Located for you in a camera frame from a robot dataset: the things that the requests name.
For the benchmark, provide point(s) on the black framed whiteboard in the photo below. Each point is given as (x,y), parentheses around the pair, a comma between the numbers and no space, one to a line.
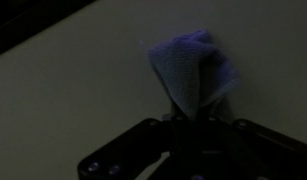
(76,100)

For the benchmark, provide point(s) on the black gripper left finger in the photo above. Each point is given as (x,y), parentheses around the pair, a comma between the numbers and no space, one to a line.
(143,150)

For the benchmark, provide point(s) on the blue cloth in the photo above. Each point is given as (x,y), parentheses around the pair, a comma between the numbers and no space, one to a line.
(189,66)

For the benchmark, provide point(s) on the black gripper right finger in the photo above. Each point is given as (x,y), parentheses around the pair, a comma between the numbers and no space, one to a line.
(253,153)

